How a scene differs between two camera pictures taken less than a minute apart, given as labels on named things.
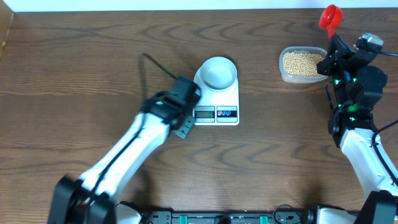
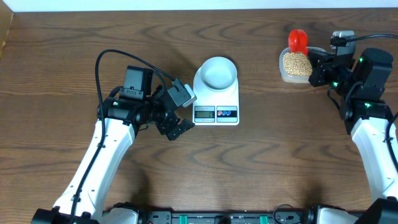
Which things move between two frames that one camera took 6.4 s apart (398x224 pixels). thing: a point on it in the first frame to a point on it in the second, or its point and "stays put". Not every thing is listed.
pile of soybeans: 301,63 stays put
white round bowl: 218,73 stays put
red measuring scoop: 330,18 to 298,42
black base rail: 180,216 stays put
